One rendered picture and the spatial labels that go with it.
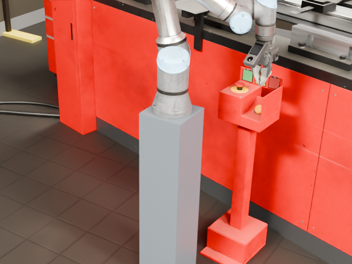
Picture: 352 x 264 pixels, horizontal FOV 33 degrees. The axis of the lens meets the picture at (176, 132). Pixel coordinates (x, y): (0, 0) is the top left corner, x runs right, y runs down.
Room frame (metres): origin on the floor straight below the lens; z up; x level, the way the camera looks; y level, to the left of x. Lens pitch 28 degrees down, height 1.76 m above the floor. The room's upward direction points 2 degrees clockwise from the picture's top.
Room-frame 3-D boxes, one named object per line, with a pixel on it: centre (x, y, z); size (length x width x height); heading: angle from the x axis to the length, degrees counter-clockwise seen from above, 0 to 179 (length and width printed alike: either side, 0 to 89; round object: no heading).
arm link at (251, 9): (2.15, -0.22, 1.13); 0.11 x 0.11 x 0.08; 88
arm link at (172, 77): (2.05, 0.02, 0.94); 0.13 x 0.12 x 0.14; 178
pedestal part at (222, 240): (2.20, -0.28, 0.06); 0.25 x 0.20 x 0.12; 144
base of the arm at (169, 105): (2.04, 0.02, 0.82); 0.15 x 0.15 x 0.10
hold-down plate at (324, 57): (2.36, -0.59, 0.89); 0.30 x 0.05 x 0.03; 45
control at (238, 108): (2.22, -0.30, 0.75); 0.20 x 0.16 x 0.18; 54
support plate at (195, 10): (2.72, -0.10, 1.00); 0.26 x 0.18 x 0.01; 135
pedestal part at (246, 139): (2.22, -0.30, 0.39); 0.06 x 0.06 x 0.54; 54
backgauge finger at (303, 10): (2.67, -0.59, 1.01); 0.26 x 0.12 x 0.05; 135
